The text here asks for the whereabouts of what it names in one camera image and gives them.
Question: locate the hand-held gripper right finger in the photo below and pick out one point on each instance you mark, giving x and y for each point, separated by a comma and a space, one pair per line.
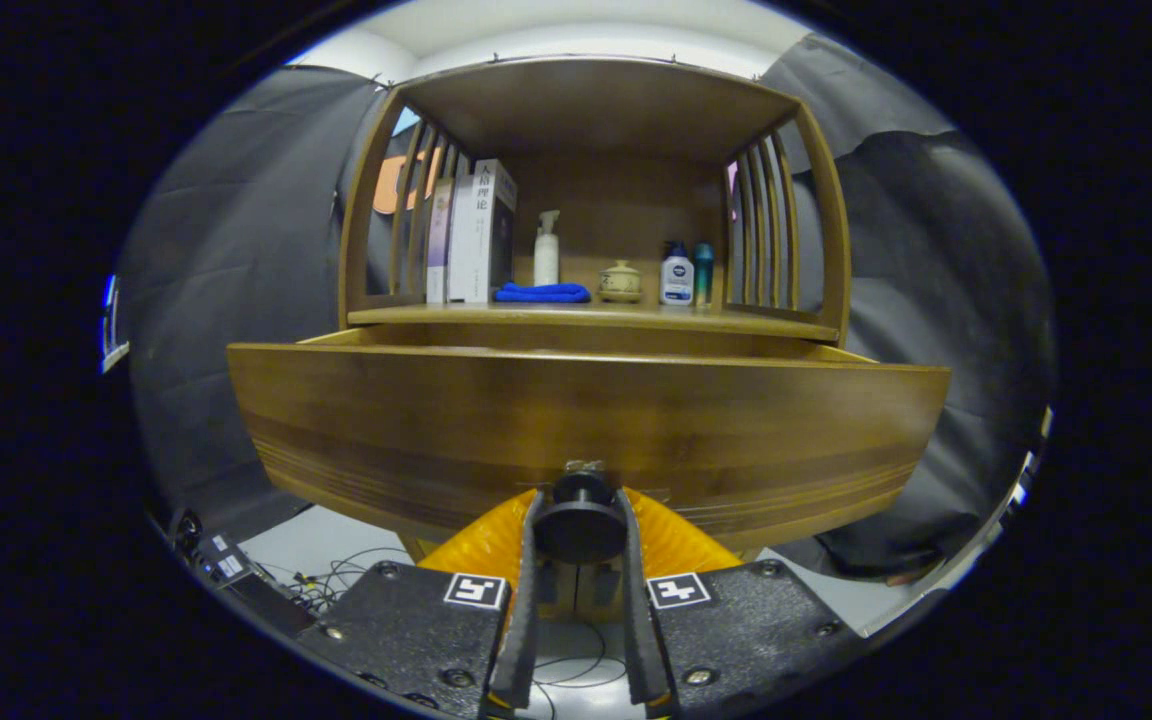
746, 630

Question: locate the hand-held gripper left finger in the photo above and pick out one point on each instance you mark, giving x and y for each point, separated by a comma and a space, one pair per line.
416, 630

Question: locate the wooden drawer with black knob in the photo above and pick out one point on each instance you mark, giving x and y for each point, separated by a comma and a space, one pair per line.
436, 430

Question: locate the wooden cabinet door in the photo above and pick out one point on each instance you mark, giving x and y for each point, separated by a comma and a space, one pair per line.
604, 590
561, 590

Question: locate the wooden countertop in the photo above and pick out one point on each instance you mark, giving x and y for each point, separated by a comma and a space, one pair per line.
636, 316

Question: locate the black power strip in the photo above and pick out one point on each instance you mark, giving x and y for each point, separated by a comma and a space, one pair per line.
236, 575

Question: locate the white lotion bottle blue cap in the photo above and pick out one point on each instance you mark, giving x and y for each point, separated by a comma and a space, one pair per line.
677, 280

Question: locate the teal slim bottle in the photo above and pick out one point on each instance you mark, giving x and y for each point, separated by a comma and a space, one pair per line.
703, 275

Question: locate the blue folded cloth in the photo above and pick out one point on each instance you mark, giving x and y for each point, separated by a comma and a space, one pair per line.
541, 293

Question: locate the beige lidded tea bowl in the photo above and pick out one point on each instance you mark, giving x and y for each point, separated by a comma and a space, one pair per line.
621, 282

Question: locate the purple book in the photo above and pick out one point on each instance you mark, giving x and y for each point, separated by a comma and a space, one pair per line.
438, 245

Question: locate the white pump bottle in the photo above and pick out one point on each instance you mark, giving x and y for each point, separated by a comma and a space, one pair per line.
546, 260

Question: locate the white book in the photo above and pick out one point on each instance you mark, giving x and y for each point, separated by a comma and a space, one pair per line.
466, 240

